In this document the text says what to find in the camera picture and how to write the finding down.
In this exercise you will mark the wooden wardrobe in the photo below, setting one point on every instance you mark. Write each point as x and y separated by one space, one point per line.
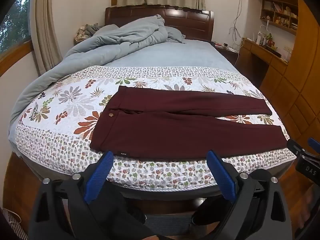
305 75

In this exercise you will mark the wooden desk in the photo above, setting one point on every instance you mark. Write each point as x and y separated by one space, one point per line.
257 60

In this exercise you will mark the white desk lamp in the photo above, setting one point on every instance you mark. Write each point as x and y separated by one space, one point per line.
265 33

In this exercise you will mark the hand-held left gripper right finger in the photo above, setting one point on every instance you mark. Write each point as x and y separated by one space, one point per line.
221 175

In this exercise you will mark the pile of clothes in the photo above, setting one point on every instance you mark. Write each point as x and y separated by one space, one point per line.
86 32

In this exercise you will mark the dark wooden headboard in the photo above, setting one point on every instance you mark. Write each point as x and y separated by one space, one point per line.
190 21

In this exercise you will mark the wooden wall shelf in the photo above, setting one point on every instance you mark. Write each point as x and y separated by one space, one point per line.
277 12

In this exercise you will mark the bed with blue sheet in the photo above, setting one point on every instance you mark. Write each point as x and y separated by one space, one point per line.
175 55

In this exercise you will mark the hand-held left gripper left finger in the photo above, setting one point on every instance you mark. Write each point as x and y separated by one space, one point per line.
100 177

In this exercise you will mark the beige side window curtain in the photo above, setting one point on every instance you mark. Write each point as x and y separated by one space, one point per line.
46 30

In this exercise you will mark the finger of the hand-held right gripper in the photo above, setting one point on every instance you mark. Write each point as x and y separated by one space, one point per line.
297 148
314 144

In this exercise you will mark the grey-blue duvet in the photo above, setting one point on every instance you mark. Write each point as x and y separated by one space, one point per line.
120 37

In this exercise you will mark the wooden nightstand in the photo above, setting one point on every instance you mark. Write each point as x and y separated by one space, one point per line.
227 53

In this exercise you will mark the striped bag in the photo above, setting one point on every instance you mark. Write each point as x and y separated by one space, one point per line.
12 225

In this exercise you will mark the wood-framed window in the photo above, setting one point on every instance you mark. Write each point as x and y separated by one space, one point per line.
15 25

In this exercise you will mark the floral quilted bedspread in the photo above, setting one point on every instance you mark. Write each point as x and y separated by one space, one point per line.
70 100

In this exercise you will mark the black slipper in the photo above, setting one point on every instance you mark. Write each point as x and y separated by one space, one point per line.
201 215
138 216

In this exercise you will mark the grey floor mat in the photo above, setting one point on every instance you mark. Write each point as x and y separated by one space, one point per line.
170 223

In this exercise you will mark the maroon pants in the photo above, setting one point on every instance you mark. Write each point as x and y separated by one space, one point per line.
175 130

